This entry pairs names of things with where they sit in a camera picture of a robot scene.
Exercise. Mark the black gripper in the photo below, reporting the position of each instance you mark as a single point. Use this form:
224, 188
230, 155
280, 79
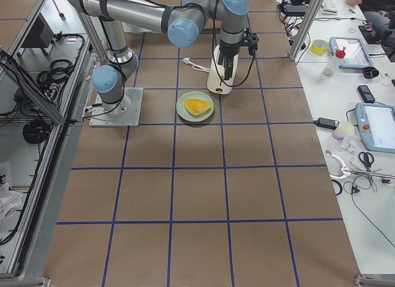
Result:
228, 50

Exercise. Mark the white two-slot toaster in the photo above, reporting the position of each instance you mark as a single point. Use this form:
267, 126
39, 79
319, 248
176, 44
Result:
216, 82

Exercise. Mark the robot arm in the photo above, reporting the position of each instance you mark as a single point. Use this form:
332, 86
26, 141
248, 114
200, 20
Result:
182, 25

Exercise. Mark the bread piece on plate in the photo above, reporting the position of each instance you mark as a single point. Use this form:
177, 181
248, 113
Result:
196, 107

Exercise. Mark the light green plate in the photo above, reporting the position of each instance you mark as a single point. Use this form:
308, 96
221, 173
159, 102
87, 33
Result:
183, 113

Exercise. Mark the yellow tape roll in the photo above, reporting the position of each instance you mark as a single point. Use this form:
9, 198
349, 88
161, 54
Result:
319, 47

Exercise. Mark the black power adapter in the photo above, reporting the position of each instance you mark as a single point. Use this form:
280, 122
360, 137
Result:
326, 123

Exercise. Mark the clear bottle red cap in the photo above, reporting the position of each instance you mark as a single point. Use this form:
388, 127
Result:
334, 64

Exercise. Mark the blue teach pendant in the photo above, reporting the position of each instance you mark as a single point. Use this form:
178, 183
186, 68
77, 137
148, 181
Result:
356, 54
375, 123

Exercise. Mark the black scissors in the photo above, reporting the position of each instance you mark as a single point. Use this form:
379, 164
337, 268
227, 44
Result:
367, 159

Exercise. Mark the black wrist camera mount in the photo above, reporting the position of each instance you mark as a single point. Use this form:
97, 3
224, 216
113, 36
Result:
251, 40

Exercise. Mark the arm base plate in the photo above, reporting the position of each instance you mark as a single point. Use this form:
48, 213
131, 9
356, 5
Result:
126, 114

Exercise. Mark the aluminium frame post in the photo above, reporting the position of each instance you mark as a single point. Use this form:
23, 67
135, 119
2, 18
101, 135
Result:
309, 17

